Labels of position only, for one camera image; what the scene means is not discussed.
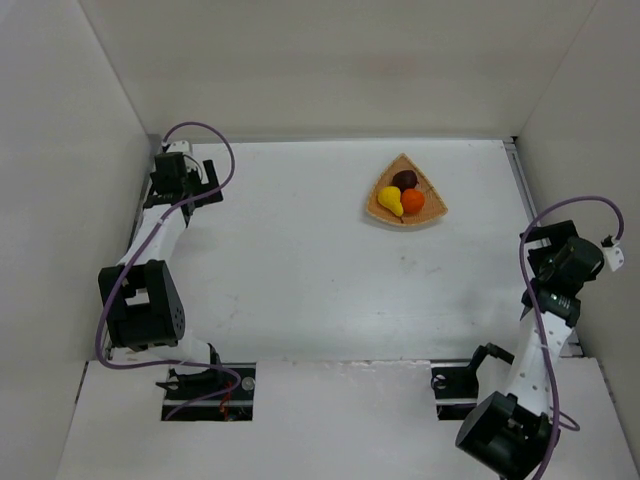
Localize fake orange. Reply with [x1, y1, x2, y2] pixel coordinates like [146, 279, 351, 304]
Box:
[401, 188, 426, 215]

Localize fake yellow pear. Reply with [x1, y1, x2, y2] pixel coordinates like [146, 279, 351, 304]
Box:
[377, 186, 404, 224]

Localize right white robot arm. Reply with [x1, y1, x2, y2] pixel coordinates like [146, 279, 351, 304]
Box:
[456, 220, 604, 479]

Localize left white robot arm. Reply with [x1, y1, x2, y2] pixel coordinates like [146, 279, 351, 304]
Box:
[95, 151, 223, 365]

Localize woven triangular fruit bowl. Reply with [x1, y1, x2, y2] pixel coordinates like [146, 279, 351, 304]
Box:
[365, 153, 448, 228]

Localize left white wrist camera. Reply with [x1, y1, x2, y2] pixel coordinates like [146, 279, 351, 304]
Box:
[161, 140, 192, 155]

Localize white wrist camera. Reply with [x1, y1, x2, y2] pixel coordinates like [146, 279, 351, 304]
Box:
[161, 140, 192, 155]
[601, 236, 625, 272]

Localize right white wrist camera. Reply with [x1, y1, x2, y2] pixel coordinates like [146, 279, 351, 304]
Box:
[601, 236, 625, 272]

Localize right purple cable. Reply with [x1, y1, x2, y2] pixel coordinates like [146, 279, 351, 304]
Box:
[518, 195, 626, 480]

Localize purple cable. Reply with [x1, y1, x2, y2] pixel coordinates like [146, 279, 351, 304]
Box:
[518, 195, 626, 480]
[94, 121, 241, 420]

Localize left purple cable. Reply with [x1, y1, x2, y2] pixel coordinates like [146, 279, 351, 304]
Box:
[94, 121, 241, 420]

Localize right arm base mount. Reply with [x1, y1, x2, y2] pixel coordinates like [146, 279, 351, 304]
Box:
[430, 361, 479, 421]

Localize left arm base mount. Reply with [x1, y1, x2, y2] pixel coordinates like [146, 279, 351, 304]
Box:
[156, 363, 257, 422]

